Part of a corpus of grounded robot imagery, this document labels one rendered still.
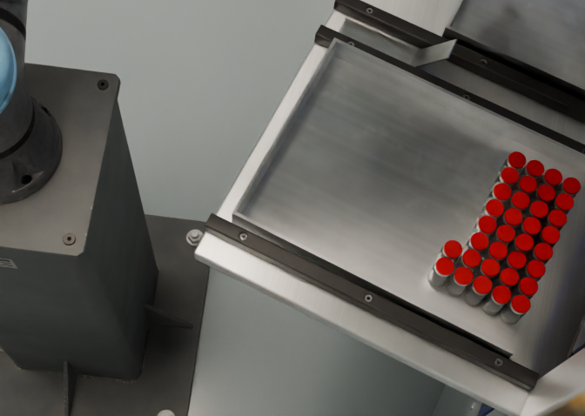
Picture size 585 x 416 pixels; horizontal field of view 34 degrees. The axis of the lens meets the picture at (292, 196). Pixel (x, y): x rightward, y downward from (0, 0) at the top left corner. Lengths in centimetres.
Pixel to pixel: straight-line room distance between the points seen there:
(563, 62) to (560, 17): 7
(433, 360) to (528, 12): 48
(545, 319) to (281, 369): 93
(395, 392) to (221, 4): 98
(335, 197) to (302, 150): 7
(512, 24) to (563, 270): 33
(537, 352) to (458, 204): 19
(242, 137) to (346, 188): 102
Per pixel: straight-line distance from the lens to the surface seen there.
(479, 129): 117
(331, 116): 114
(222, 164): 208
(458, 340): 105
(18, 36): 111
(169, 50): 222
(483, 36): 124
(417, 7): 124
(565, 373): 96
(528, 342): 109
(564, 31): 127
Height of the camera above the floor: 189
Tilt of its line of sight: 67 degrees down
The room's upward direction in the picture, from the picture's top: 9 degrees clockwise
